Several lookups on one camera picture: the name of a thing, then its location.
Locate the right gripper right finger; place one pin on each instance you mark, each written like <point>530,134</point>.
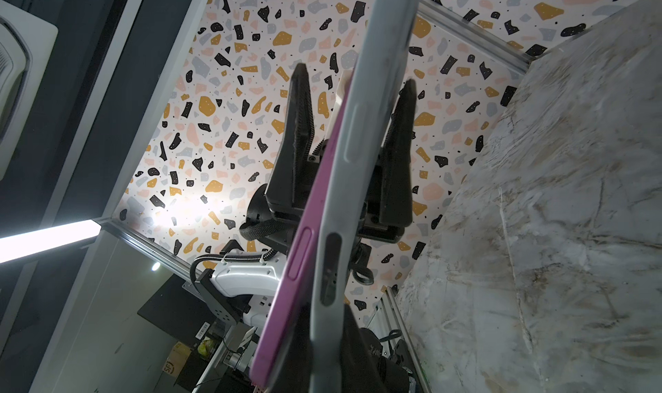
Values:
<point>361,371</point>

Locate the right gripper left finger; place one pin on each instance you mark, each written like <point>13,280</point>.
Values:
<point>292,372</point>

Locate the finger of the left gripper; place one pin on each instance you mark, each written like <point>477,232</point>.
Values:
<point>396,200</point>
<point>293,176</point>

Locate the purple phone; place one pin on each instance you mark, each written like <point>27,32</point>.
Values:
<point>316,269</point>

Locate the grey phone case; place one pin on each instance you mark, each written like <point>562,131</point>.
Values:
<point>380,69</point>

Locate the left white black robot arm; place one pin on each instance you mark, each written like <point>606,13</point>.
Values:
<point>254,310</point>

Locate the white LED light bar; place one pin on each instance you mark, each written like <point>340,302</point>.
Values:
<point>31,243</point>

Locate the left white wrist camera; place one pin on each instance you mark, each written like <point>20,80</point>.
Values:
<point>241,273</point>

